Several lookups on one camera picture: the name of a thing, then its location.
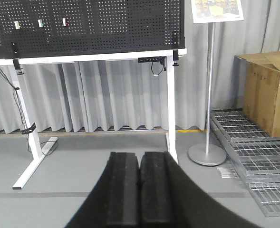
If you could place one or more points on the black clamp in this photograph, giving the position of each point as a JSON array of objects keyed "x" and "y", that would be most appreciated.
[
  {"x": 175, "y": 48},
  {"x": 15, "y": 50}
]

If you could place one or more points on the red white switch block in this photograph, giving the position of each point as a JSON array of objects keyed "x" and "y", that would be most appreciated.
[{"x": 65, "y": 21}]

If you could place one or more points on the black clamp right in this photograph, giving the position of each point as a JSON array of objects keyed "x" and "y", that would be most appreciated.
[{"x": 175, "y": 48}]

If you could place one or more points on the brown cardboard box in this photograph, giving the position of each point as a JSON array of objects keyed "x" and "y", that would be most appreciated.
[{"x": 261, "y": 101}]

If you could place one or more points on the black under-table control box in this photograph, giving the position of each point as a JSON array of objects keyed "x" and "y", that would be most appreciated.
[{"x": 151, "y": 60}]

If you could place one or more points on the framed sign poster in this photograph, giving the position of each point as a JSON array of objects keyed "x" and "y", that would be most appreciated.
[{"x": 210, "y": 11}]

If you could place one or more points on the yellow white switch block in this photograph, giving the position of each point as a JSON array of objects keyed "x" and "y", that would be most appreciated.
[{"x": 16, "y": 24}]

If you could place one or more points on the green white switch block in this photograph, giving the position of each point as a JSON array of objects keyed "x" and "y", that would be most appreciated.
[{"x": 40, "y": 22}]

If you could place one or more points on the metal floor grating stack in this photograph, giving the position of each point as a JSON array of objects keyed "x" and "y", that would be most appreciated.
[{"x": 254, "y": 154}]

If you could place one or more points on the grey curtain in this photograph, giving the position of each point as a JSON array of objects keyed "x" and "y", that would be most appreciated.
[{"x": 104, "y": 94}]

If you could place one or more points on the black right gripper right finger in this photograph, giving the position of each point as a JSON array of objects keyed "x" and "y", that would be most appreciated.
[{"x": 169, "y": 198}]

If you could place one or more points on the black clamp left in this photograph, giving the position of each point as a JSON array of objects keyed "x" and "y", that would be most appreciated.
[{"x": 15, "y": 50}]

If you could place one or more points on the silver sign stand pole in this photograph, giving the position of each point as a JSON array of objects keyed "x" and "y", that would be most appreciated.
[{"x": 208, "y": 154}]

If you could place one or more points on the white table frame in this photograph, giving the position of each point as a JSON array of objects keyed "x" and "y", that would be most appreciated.
[{"x": 38, "y": 152}]

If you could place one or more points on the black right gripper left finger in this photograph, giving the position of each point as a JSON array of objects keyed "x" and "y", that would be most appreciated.
[{"x": 114, "y": 200}]

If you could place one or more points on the black perforated pegboard panel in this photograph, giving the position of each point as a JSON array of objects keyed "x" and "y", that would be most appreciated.
[{"x": 94, "y": 26}]

